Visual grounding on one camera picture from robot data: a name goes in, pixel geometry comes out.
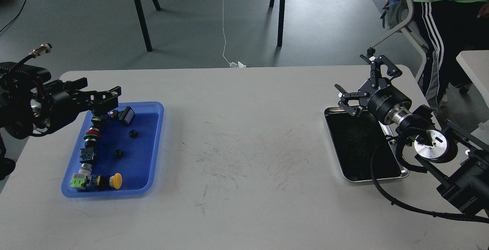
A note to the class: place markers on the black table legs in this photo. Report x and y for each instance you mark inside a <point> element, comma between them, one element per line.
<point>143,24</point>
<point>281,18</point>

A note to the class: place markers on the person in green shirt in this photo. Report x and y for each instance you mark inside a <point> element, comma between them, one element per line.
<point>449,27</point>

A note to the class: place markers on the white office chair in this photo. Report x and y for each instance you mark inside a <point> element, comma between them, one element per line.
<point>399,18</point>

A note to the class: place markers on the green white switch block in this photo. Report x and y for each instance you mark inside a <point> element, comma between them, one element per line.
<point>79,180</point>

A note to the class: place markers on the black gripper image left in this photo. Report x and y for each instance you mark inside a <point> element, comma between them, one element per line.
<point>65,101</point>

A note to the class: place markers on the yellow mushroom push button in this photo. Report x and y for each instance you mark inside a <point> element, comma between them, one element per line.
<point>104,182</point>

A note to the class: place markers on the white side table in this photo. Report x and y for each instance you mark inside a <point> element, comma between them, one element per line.
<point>476,66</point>

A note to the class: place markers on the silver metal tray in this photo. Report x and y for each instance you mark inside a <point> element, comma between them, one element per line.
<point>361,146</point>

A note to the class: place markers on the black table legs left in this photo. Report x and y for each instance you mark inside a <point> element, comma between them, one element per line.
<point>143,24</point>

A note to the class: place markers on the black square push button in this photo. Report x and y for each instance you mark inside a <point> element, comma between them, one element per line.
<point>125,116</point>

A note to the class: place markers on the red green ringed button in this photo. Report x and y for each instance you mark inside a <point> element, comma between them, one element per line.
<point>91,137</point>

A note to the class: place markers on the small black gear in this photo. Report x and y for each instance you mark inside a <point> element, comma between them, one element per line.
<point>118,153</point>
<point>133,134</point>

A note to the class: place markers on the person's second hand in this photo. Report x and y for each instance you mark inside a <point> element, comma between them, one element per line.
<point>483,12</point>

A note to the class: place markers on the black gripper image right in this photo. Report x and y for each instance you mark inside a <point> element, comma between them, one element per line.
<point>389,103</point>

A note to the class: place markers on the black table legs right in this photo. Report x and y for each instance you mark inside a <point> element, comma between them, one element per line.
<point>281,18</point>

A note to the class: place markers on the blue plastic tray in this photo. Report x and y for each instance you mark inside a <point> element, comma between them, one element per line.
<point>137,166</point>

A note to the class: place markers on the black green contact block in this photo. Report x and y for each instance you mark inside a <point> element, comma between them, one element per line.
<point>88,155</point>

